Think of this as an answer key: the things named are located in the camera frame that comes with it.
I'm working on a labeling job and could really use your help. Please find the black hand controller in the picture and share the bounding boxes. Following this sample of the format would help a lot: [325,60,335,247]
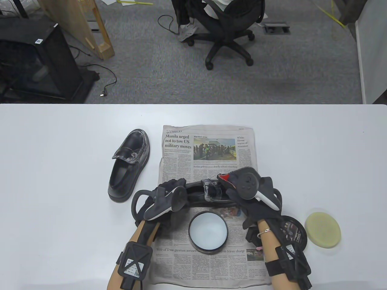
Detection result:
[131,186,187,221]
[236,173,283,212]

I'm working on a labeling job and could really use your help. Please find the black wrist camera strap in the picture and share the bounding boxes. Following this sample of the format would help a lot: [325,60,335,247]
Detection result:
[116,243,153,289]
[265,245,312,289]

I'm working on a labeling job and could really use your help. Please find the round yellow polishing sponge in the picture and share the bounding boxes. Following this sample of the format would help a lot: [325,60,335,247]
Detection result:
[304,212,341,249]

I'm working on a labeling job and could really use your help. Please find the yellow floor tape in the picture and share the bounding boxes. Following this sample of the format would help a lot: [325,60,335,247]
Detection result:
[314,0,347,28]

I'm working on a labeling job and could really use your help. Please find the black left wrist camera strap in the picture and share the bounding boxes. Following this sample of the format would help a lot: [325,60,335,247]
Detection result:
[116,243,153,289]

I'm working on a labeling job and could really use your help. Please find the white partition panel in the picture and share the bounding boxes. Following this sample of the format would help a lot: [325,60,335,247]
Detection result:
[355,0,387,105]

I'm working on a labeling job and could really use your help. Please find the newspaper sheet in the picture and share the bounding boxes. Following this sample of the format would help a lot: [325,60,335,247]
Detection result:
[150,125,272,287]

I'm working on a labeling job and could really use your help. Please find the black swivel office chair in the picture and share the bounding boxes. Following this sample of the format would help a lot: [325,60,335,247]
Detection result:
[174,0,266,71]

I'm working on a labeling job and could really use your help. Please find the wooden frame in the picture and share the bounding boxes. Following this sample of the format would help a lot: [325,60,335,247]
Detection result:
[38,0,115,60]

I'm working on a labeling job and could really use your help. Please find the red and grey polishing cloth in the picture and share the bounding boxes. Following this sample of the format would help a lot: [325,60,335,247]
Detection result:
[217,167,261,190]

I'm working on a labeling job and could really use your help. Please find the person's right forearm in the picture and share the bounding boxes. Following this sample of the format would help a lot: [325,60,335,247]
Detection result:
[257,219,303,290]

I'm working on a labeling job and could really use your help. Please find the black right hand controller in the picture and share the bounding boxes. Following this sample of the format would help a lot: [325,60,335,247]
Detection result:
[236,173,283,212]

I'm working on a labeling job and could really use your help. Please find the person's left forearm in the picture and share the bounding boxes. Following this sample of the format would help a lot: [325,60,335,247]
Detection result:
[106,220,161,290]

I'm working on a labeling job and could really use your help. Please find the person's left hand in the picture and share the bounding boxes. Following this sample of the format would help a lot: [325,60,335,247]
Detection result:
[136,178,187,230]

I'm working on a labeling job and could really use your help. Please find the black right wrist camera strap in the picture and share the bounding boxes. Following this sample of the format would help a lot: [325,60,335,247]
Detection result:
[265,245,312,289]

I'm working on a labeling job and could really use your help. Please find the black cabinet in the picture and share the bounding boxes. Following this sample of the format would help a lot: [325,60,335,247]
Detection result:
[0,15,100,104]

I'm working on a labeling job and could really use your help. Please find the thin black floor cable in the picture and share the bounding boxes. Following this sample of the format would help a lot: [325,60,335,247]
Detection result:
[157,15,182,34]

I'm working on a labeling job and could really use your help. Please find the black cream tin lid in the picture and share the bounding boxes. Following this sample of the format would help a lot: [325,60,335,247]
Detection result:
[246,215,308,252]

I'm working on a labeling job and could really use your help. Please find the floor socket box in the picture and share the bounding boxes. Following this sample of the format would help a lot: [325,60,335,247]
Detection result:
[262,22,291,35]

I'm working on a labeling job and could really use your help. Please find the black power cable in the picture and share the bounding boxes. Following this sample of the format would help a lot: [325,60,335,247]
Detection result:
[68,45,118,98]

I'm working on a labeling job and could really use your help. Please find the black leather shoe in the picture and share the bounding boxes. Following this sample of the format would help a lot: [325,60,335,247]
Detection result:
[181,178,242,209]
[108,129,150,203]

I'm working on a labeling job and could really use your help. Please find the black left hand controller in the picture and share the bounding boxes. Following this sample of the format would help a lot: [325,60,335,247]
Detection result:
[131,186,187,221]

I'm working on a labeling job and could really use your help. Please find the person's right hand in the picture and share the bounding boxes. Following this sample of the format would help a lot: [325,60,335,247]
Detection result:
[225,177,283,230]

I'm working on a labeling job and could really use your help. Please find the black leather care cream tin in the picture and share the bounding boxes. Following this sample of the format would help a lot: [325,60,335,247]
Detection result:
[188,211,229,256]

